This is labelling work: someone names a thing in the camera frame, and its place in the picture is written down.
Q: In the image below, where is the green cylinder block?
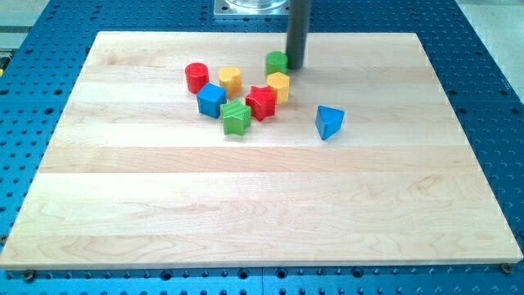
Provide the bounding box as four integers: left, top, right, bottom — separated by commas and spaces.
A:
265, 51, 288, 75

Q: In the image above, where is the light wooden board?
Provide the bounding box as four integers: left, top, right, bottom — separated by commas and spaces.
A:
1, 31, 522, 270

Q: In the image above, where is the blue cube block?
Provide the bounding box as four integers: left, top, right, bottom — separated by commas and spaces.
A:
196, 83, 227, 118

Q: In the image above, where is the yellow hexagon block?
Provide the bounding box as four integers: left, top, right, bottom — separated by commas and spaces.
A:
266, 72, 290, 104

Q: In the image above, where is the board stop screw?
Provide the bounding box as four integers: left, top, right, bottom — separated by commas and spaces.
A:
499, 263, 513, 275
21, 270, 36, 284

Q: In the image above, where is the red cylinder block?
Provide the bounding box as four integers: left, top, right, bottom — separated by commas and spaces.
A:
184, 62, 210, 93

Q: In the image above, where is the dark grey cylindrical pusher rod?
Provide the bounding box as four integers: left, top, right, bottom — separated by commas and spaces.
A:
286, 0, 312, 70

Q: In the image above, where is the red star block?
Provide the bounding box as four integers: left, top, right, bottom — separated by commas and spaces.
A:
245, 86, 276, 121

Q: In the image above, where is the right board stop screw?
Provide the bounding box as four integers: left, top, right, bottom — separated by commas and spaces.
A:
499, 263, 513, 275

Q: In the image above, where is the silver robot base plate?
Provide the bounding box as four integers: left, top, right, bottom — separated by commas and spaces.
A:
213, 0, 289, 16

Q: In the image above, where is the green star block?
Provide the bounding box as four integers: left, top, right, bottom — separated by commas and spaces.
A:
220, 99, 251, 136

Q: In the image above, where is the left board stop screw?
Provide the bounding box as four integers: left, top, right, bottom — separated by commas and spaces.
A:
21, 270, 36, 284

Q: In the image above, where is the yellow heart block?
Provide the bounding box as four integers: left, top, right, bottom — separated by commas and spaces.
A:
218, 66, 242, 98

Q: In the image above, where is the blue triangle block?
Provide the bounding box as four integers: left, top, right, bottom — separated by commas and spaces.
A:
315, 106, 345, 140

